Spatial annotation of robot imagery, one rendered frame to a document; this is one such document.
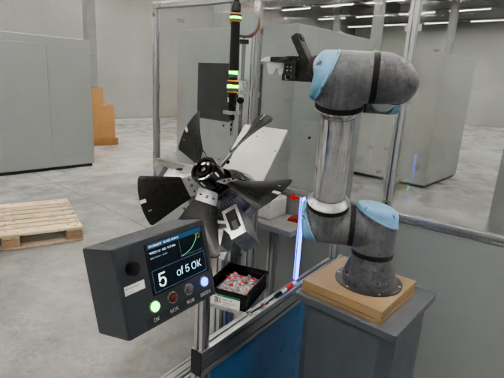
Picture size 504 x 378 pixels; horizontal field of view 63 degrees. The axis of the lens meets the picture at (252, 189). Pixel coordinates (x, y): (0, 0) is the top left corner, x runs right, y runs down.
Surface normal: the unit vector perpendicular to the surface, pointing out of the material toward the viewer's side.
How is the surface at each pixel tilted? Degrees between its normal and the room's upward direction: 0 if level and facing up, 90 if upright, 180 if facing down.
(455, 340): 90
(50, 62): 90
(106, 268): 90
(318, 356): 90
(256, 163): 50
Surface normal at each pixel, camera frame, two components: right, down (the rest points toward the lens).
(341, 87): -0.21, 0.53
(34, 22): 0.73, 0.22
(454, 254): -0.60, 0.17
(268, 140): -0.42, -0.49
